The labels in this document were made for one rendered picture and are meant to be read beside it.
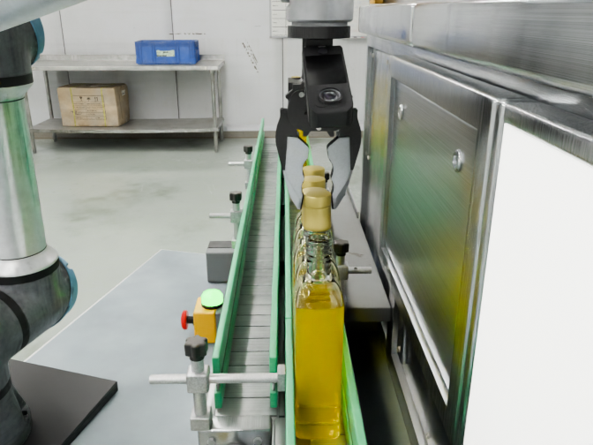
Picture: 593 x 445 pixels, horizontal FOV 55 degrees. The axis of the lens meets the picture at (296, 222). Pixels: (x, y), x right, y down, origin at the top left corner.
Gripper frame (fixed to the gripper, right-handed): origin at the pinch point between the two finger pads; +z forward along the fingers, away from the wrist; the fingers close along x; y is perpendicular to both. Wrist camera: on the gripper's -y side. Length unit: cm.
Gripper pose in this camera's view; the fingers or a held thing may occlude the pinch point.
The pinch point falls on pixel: (317, 200)
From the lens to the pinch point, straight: 69.0
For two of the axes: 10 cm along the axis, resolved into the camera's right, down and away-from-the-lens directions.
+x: -10.0, 0.0, -0.2
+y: -0.2, -3.4, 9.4
